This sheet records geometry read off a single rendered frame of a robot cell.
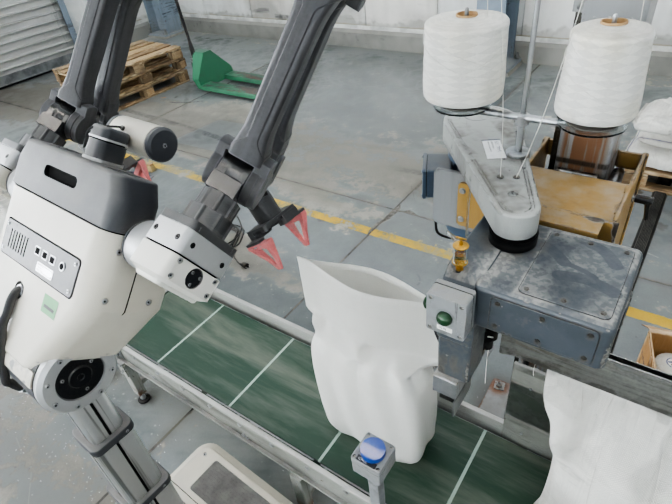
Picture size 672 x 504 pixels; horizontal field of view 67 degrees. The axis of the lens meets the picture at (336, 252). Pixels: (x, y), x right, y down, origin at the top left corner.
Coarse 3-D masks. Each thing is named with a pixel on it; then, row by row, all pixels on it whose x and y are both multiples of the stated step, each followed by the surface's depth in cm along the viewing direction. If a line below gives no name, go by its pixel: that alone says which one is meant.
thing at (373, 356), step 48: (336, 288) 140; (384, 288) 141; (336, 336) 150; (384, 336) 139; (432, 336) 133; (336, 384) 156; (384, 384) 142; (432, 384) 144; (384, 432) 154; (432, 432) 162
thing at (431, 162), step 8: (424, 160) 132; (432, 160) 132; (440, 160) 132; (448, 160) 132; (424, 168) 129; (432, 168) 129; (448, 168) 128; (424, 176) 130; (432, 176) 130; (424, 184) 131; (432, 184) 131; (424, 192) 133; (432, 192) 133
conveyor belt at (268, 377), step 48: (144, 336) 223; (192, 336) 220; (240, 336) 217; (288, 336) 214; (240, 384) 196; (288, 384) 194; (288, 432) 177; (336, 432) 176; (480, 432) 170; (384, 480) 160; (432, 480) 159; (480, 480) 157; (528, 480) 156
